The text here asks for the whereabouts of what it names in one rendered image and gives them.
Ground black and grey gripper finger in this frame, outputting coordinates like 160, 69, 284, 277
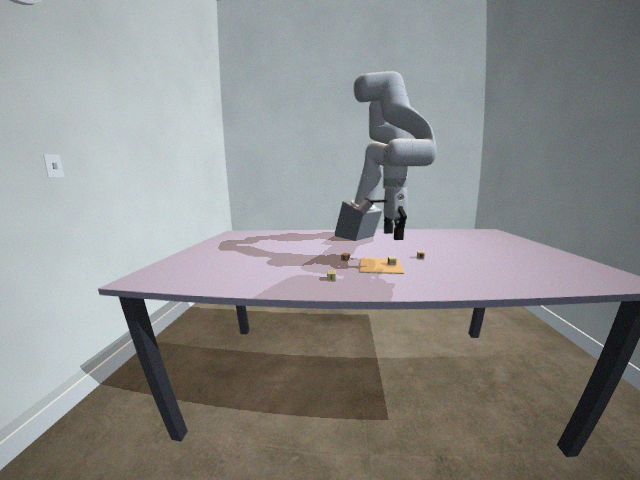
384, 216, 393, 234
394, 206, 407, 240

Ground tan flat mat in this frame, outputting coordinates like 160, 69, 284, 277
360, 258, 404, 274

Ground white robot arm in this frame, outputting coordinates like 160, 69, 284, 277
351, 71, 437, 215

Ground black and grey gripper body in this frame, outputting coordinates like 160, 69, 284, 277
383, 187, 408, 220

